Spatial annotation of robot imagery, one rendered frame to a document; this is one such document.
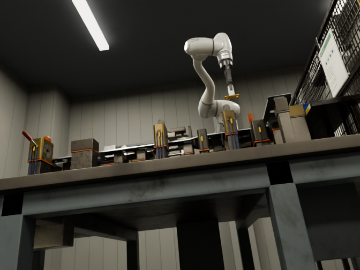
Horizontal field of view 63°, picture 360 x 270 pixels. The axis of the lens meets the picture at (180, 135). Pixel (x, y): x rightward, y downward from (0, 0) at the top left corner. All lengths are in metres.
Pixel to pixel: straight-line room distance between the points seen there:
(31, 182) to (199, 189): 0.53
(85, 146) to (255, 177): 0.94
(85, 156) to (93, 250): 3.07
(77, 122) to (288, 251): 4.58
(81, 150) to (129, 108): 3.45
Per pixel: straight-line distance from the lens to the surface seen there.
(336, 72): 1.78
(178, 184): 0.93
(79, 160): 1.58
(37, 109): 5.02
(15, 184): 1.08
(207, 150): 1.42
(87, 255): 4.57
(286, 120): 1.27
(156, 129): 1.48
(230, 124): 1.41
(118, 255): 4.42
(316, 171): 0.98
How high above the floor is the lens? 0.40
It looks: 23 degrees up
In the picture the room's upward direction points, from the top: 6 degrees counter-clockwise
